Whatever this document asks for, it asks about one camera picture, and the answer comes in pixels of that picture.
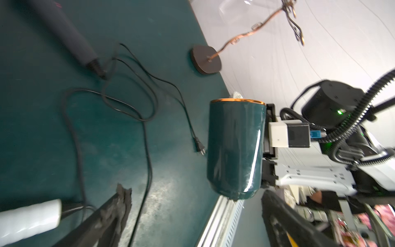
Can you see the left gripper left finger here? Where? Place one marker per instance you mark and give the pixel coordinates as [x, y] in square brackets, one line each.
[105, 226]

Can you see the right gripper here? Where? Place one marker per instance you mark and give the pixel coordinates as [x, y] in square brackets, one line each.
[270, 154]

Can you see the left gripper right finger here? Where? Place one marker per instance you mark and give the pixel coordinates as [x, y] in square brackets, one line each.
[280, 219]

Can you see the green hair dryer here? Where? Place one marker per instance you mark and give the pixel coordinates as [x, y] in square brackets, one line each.
[235, 147]

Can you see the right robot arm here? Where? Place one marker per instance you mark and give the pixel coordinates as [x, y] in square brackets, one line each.
[338, 110]

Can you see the white hair dryer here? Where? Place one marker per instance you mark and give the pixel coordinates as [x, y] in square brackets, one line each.
[28, 221]

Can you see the black hair dryer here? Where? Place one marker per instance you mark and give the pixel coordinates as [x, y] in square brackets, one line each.
[61, 26]

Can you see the green table mat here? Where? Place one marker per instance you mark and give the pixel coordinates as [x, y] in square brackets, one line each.
[38, 159]

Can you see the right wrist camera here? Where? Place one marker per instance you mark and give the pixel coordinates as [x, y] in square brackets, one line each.
[292, 134]

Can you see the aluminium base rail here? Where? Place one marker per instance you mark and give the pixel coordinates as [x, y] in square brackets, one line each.
[222, 224]

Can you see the copper wire glass rack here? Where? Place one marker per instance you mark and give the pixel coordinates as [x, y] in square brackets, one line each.
[206, 60]

